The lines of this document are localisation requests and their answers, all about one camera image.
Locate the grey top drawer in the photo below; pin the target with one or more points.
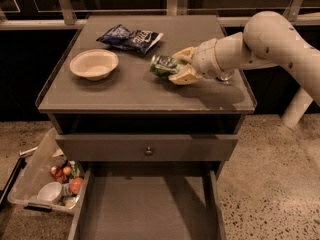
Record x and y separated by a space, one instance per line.
130 147

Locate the beige paper bowl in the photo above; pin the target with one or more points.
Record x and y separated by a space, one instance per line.
94 65

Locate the green soda can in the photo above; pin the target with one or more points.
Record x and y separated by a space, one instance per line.
163 66

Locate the white diagonal support post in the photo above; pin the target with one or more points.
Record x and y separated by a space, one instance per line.
296 109

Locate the red apple in bin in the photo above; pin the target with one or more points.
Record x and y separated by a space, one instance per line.
75 185

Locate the clear plastic storage bin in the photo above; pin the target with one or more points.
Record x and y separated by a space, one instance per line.
36 174

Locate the silver soda can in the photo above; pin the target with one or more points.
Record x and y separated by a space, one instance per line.
225 75

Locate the round metal drawer knob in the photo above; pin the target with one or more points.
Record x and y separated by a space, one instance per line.
148 151

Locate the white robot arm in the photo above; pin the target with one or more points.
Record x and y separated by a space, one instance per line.
268 39

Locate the grey drawer cabinet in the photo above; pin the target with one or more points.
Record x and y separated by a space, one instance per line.
131 100

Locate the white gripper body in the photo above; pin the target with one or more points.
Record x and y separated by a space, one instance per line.
204 59

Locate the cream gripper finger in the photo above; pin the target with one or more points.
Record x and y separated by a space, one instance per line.
185 54
186 74

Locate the red snack packet in bin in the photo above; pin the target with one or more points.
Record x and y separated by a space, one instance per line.
58 174

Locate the blue chip bag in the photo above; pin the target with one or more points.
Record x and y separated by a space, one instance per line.
121 37

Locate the metal window railing frame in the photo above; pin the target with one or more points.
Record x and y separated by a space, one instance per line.
62 14

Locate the open grey middle drawer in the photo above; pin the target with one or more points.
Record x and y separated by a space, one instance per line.
148 206

